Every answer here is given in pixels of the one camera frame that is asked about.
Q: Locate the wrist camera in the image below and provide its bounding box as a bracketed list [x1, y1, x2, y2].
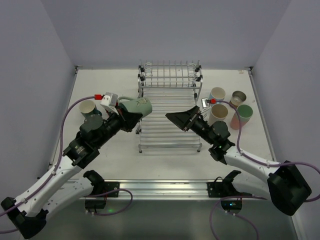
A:
[100, 92, 118, 113]
[201, 97, 211, 109]

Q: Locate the aluminium mounting rail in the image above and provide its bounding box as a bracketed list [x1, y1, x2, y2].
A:
[53, 176, 271, 201]

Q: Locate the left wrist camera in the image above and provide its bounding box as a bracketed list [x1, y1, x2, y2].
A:
[100, 92, 118, 113]

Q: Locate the pink tumbler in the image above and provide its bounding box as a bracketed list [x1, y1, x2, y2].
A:
[230, 112, 244, 130]

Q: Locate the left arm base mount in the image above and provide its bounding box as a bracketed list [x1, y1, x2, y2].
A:
[84, 169, 121, 216]

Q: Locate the silver wire dish rack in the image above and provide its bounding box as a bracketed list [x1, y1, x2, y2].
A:
[135, 60, 203, 153]

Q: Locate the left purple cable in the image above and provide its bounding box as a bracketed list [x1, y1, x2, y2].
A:
[0, 93, 104, 233]

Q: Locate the sage green mug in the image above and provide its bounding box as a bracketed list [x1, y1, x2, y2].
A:
[118, 96, 153, 118]

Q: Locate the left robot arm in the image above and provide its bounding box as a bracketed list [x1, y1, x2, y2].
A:
[0, 107, 143, 239]

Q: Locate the beige tumbler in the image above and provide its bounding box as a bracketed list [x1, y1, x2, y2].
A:
[208, 104, 229, 125]

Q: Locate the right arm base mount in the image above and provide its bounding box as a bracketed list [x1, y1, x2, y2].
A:
[206, 170, 243, 214]

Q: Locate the dark green mug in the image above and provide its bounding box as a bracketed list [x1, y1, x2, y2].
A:
[79, 100, 102, 123]

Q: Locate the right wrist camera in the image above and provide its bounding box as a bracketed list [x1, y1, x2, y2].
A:
[201, 97, 211, 109]

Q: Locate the light blue mug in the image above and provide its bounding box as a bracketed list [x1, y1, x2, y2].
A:
[208, 87, 226, 101]

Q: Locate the cream and brown cup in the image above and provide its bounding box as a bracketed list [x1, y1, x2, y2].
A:
[229, 90, 247, 108]

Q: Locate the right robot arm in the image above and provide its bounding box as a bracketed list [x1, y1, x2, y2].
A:
[165, 106, 312, 216]

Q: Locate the light green tumbler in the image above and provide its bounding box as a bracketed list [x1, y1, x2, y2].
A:
[237, 104, 254, 123]

